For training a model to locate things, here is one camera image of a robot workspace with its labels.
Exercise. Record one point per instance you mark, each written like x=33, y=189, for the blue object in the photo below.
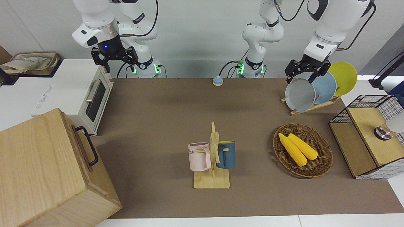
x=398, y=90

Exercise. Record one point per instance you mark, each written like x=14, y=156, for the brown table mat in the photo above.
x=252, y=195

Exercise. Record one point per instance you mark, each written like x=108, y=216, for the light wooden cabinet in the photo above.
x=34, y=164

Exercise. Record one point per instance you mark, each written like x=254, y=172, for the pink mug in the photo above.
x=199, y=157

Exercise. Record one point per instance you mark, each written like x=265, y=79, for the small blue round button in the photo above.
x=217, y=81

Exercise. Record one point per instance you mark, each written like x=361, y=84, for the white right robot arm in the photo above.
x=93, y=15

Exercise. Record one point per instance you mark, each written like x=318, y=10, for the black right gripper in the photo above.
x=110, y=46

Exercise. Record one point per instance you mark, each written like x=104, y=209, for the white toaster oven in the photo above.
x=69, y=82

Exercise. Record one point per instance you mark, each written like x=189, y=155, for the yellow plate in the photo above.
x=345, y=75

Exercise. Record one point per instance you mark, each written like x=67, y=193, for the yellow corn cob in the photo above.
x=293, y=151
x=304, y=147

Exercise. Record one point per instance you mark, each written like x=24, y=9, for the translucent bottle with metal cap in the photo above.
x=383, y=132

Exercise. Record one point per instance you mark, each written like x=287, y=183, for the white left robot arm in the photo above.
x=334, y=19

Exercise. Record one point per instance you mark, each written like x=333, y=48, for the wooden plate rack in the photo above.
x=315, y=106

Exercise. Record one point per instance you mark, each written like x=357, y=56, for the white paper bag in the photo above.
x=25, y=63

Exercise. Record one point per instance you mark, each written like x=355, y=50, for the wooden mug rack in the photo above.
x=211, y=181

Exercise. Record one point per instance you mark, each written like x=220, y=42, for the grey plate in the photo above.
x=300, y=96

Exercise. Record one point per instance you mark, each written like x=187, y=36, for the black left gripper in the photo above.
x=311, y=62

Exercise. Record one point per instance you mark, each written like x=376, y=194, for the brown rimmed storage box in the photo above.
x=54, y=66

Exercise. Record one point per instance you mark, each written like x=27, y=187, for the light wooden drawer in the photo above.
x=79, y=151

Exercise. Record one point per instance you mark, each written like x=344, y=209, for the brown wicker basket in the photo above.
x=318, y=167

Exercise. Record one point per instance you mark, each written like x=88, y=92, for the brown cardboard board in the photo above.
x=3, y=55

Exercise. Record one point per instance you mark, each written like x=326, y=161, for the dark blue mug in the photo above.
x=228, y=156

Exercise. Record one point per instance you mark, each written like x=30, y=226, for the light blue plate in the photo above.
x=325, y=88

